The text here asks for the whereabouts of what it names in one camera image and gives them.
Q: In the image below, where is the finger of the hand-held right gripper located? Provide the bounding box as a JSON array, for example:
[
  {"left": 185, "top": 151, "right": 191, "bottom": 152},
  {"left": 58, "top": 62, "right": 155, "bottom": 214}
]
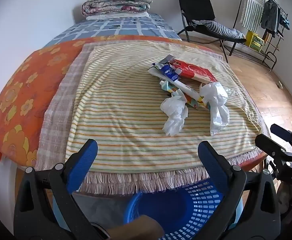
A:
[
  {"left": 270, "top": 124, "right": 292, "bottom": 153},
  {"left": 255, "top": 134, "right": 292, "bottom": 165}
]

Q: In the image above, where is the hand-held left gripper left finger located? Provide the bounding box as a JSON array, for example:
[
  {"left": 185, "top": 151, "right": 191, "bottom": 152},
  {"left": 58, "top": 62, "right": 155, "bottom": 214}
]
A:
[{"left": 13, "top": 139, "right": 99, "bottom": 240}]

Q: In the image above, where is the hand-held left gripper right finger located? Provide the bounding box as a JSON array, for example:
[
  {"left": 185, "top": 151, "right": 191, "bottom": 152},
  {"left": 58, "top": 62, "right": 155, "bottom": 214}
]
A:
[{"left": 197, "top": 141, "right": 281, "bottom": 240}]

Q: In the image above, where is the blue plastic basket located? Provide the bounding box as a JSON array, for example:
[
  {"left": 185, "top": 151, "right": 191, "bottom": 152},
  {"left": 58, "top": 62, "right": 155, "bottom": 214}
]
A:
[{"left": 125, "top": 179, "right": 241, "bottom": 240}]

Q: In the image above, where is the white plastic bag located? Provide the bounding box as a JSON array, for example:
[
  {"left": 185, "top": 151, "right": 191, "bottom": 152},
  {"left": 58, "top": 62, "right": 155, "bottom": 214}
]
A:
[
  {"left": 199, "top": 82, "right": 231, "bottom": 136},
  {"left": 160, "top": 90, "right": 189, "bottom": 137}
]

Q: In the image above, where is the fruit print tube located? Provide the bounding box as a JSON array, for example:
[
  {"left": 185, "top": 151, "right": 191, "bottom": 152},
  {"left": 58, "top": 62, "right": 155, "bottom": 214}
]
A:
[{"left": 160, "top": 80, "right": 211, "bottom": 111}]

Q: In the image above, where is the red cardboard box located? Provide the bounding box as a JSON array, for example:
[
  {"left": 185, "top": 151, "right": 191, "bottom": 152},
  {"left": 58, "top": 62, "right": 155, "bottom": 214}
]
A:
[{"left": 172, "top": 58, "right": 218, "bottom": 84}]

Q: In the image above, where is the blue foil wrapper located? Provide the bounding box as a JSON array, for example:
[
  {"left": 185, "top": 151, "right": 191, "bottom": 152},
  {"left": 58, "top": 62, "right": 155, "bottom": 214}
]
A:
[{"left": 158, "top": 62, "right": 180, "bottom": 81}]

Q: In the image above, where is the grey sachet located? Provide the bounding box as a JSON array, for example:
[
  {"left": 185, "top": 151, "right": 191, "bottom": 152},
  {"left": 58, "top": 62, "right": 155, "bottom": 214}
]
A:
[{"left": 161, "top": 54, "right": 175, "bottom": 65}]

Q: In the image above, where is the person's right hand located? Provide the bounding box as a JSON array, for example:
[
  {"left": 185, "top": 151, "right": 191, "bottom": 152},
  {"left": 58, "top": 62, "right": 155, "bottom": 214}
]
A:
[{"left": 277, "top": 180, "right": 292, "bottom": 214}]

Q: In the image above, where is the yellow striped cloth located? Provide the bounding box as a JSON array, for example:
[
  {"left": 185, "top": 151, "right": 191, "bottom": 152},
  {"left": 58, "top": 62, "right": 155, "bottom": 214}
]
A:
[{"left": 35, "top": 39, "right": 270, "bottom": 198}]

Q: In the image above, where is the yellow striped blanket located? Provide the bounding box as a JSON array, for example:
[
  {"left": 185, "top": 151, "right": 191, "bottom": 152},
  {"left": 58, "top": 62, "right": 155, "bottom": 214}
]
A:
[{"left": 65, "top": 40, "right": 264, "bottom": 174}]

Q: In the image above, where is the tan blurred object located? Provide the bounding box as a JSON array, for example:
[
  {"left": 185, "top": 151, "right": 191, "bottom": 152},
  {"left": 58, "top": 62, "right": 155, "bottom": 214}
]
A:
[{"left": 121, "top": 215, "right": 164, "bottom": 240}]

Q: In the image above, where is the yellow crate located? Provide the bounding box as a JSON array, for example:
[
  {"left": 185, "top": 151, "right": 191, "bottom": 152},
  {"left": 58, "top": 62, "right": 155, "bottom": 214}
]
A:
[{"left": 245, "top": 30, "right": 265, "bottom": 53}]

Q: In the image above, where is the orange floral sheet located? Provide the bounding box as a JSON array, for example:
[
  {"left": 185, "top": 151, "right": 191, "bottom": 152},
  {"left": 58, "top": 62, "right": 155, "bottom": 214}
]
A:
[{"left": 0, "top": 35, "right": 271, "bottom": 172}]

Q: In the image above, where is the teal hanging garment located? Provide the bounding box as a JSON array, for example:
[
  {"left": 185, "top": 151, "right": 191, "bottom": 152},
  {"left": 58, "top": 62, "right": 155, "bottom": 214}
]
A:
[{"left": 280, "top": 12, "right": 291, "bottom": 30}]

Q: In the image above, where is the dark jacket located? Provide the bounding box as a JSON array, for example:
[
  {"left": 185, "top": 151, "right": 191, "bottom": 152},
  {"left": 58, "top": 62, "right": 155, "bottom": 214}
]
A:
[{"left": 260, "top": 0, "right": 281, "bottom": 34}]

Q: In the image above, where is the black white striped cushion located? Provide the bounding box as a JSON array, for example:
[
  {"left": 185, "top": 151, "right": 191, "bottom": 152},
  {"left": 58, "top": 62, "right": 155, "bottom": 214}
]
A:
[{"left": 190, "top": 20, "right": 246, "bottom": 40}]

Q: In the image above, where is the black clothes rack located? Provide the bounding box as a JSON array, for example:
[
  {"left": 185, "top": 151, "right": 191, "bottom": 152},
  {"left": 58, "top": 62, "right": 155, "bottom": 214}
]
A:
[{"left": 232, "top": 0, "right": 286, "bottom": 70}]

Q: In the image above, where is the green striped towel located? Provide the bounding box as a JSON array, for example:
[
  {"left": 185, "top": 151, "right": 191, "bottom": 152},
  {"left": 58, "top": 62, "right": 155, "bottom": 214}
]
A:
[{"left": 241, "top": 0, "right": 267, "bottom": 30}]

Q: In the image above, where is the blue checked bed sheet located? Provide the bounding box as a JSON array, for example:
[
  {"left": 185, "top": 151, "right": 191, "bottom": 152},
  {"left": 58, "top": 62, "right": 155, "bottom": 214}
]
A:
[{"left": 42, "top": 13, "right": 181, "bottom": 48}]

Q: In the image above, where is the black folding chair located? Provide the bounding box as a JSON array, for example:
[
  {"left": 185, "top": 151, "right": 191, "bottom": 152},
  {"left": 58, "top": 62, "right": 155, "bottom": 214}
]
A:
[{"left": 176, "top": 0, "right": 246, "bottom": 63}]

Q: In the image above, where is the folded floral quilt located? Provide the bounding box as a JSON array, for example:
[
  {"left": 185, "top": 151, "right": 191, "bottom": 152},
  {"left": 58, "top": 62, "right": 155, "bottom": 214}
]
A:
[{"left": 81, "top": 0, "right": 153, "bottom": 17}]

